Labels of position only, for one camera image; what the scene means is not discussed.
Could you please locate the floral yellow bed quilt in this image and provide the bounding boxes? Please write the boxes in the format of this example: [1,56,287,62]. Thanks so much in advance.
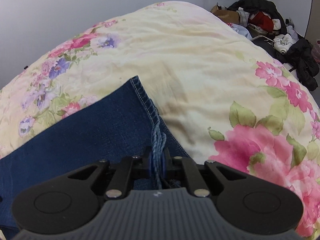
[1,2,319,239]

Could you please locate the pile of dark clothes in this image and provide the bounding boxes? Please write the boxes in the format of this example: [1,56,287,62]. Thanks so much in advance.
[210,0,319,92]

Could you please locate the blue denim jeans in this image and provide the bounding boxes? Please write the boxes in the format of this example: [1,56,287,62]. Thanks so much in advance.
[1,76,187,239]

